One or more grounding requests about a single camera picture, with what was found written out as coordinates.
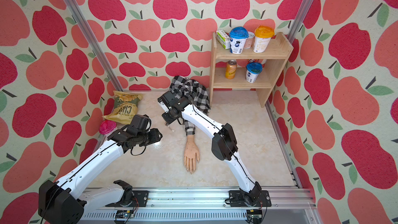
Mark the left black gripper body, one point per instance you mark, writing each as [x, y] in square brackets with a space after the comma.
[152, 136]

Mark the yellow green chips bag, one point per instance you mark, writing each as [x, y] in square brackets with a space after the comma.
[125, 107]

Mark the pink white small cup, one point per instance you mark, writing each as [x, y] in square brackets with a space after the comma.
[250, 40]

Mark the blue lid yogurt cup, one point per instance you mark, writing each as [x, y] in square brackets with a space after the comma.
[238, 37]
[253, 71]

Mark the black white plaid shirt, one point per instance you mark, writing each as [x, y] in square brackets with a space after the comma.
[193, 91]

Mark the orange soda can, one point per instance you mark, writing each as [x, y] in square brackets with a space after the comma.
[231, 68]

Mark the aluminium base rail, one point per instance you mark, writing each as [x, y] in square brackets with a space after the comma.
[203, 204]

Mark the left aluminium corner post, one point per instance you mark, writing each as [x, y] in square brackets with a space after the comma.
[92, 41]

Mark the aluminium corner post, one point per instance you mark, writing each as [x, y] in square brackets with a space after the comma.
[298, 23]
[92, 41]

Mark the orange lid white cup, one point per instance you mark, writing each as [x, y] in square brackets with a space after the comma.
[263, 36]

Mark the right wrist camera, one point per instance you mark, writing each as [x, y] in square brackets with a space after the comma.
[163, 106]

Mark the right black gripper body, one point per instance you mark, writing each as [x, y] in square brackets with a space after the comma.
[169, 116]

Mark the mannequin hand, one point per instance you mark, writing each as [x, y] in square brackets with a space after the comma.
[191, 155]

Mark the right aluminium corner post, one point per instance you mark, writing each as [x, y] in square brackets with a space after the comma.
[298, 23]

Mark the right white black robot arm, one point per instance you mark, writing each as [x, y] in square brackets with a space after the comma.
[223, 146]

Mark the blue lid yogurt cup top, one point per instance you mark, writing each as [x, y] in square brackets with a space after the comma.
[238, 37]

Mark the green white small box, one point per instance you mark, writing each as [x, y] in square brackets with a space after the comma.
[223, 38]

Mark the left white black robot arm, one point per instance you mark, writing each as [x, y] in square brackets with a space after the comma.
[65, 202]

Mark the blue lid yogurt cup lower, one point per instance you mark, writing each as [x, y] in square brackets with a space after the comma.
[253, 71]

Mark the red white item behind cup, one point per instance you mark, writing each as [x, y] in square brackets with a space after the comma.
[261, 61]

